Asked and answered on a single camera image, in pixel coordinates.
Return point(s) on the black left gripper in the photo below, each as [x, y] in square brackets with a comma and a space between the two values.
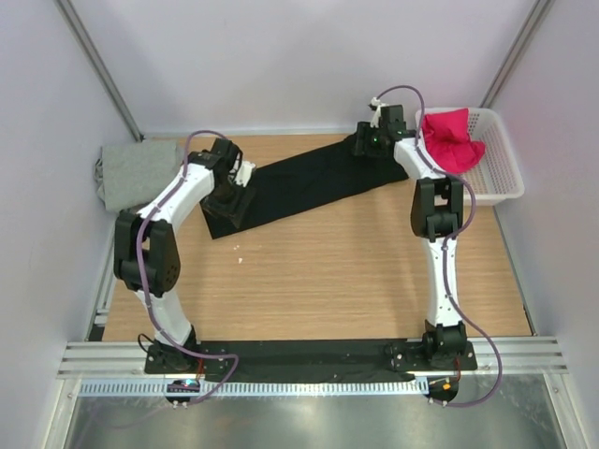
[235, 210]

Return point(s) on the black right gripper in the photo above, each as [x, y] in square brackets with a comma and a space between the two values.
[363, 132]

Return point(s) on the black t shirt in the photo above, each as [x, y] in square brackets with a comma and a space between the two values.
[307, 181]

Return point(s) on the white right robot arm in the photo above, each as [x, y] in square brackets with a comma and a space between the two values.
[436, 215]

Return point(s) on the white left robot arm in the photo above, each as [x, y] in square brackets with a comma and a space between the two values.
[146, 257]

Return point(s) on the pink t shirt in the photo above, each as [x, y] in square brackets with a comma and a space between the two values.
[448, 141]

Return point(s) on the grey folded t shirt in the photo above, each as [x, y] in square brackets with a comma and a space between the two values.
[134, 174]

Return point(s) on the white plastic laundry basket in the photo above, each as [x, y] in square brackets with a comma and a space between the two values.
[496, 177]

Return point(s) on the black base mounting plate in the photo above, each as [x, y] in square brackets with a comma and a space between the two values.
[309, 361]

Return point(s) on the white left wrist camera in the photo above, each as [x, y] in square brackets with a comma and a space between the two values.
[244, 173]

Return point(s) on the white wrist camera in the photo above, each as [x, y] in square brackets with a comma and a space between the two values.
[244, 173]
[376, 105]

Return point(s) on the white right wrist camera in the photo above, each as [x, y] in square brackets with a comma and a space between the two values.
[376, 105]

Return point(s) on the right aluminium corner post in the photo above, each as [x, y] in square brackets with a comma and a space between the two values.
[524, 37]

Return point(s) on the aluminium corner post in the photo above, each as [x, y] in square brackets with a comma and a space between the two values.
[94, 58]
[524, 37]

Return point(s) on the white slotted cable duct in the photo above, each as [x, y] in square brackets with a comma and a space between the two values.
[183, 388]

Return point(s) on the left aluminium corner post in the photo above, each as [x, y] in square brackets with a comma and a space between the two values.
[94, 58]

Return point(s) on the aluminium frame rail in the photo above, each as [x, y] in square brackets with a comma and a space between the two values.
[511, 355]

